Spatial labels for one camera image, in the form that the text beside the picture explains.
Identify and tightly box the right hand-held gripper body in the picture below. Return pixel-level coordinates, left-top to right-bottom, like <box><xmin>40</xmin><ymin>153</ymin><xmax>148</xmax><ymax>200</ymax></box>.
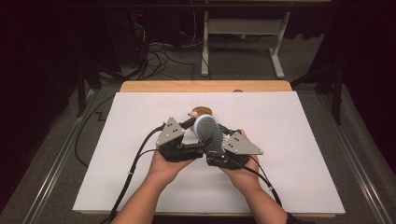
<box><xmin>205</xmin><ymin>132</ymin><xmax>264</xmax><ymax>171</ymax></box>

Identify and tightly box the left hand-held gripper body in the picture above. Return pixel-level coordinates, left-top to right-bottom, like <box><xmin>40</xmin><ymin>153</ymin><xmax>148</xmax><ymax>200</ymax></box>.
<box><xmin>155</xmin><ymin>117</ymin><xmax>207</xmax><ymax>163</ymax></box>

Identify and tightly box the light blue hairbrush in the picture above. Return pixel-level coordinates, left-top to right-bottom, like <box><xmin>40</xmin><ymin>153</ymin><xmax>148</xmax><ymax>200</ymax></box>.
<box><xmin>192</xmin><ymin>114</ymin><xmax>226</xmax><ymax>156</ymax></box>

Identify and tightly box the brown round holder with figurine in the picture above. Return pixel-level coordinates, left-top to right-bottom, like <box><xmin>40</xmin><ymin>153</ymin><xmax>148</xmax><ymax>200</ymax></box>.
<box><xmin>188</xmin><ymin>106</ymin><xmax>214</xmax><ymax>119</ymax></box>

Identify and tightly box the person's left hand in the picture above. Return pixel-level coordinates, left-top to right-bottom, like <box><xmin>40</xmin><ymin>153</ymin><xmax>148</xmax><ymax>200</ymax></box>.
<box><xmin>148</xmin><ymin>150</ymin><xmax>196</xmax><ymax>189</ymax></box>

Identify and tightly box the person's right hand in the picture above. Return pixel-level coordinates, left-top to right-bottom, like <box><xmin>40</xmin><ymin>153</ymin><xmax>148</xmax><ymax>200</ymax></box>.
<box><xmin>219</xmin><ymin>129</ymin><xmax>262</xmax><ymax>191</ymax></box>

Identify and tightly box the wooden table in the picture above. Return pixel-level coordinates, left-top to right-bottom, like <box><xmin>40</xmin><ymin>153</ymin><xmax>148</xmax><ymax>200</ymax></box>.
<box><xmin>78</xmin><ymin>79</ymin><xmax>337</xmax><ymax>218</ymax></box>

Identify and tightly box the white board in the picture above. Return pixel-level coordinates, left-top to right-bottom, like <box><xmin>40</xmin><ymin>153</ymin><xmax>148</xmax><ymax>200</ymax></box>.
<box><xmin>72</xmin><ymin>91</ymin><xmax>346</xmax><ymax>216</ymax></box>

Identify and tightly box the black computer tower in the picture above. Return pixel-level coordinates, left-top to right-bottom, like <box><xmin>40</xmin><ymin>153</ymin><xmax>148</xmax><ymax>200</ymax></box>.
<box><xmin>104</xmin><ymin>8</ymin><xmax>149</xmax><ymax>68</ymax></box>

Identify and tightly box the black stand leg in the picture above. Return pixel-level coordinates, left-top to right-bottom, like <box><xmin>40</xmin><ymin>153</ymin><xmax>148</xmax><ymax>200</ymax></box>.
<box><xmin>74</xmin><ymin>59</ymin><xmax>104</xmax><ymax>119</ymax></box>
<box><xmin>290</xmin><ymin>62</ymin><xmax>344</xmax><ymax>126</ymax></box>

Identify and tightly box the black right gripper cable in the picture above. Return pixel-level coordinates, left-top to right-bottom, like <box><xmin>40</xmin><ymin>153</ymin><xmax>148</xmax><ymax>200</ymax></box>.
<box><xmin>228</xmin><ymin>155</ymin><xmax>284</xmax><ymax>208</ymax></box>

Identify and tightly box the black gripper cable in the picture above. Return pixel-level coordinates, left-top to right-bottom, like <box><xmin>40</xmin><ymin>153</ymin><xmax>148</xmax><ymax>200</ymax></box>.
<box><xmin>228</xmin><ymin>155</ymin><xmax>284</xmax><ymax>208</ymax></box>
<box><xmin>99</xmin><ymin>123</ymin><xmax>166</xmax><ymax>224</ymax></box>

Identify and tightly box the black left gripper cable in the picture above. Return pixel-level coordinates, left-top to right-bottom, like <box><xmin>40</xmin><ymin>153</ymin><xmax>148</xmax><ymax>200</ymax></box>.
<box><xmin>99</xmin><ymin>123</ymin><xmax>166</xmax><ymax>224</ymax></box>

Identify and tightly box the bundle of black floor cables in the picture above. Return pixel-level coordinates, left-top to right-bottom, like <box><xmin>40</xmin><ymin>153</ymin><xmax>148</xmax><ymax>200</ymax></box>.
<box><xmin>124</xmin><ymin>21</ymin><xmax>200</xmax><ymax>82</ymax></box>

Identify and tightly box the long black floor cable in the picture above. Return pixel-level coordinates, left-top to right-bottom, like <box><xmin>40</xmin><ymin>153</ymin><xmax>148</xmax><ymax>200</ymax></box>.
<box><xmin>74</xmin><ymin>92</ymin><xmax>116</xmax><ymax>169</ymax></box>

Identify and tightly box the white metal stand frame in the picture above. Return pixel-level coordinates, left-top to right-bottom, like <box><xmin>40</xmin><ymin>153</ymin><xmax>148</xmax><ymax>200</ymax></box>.
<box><xmin>200</xmin><ymin>10</ymin><xmax>291</xmax><ymax>79</ymax></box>

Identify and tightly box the aluminium floor rail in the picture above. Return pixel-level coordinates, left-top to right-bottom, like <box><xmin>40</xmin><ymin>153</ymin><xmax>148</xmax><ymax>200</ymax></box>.
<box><xmin>20</xmin><ymin>88</ymin><xmax>96</xmax><ymax>224</ymax></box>
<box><xmin>316</xmin><ymin>92</ymin><xmax>394</xmax><ymax>224</ymax></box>

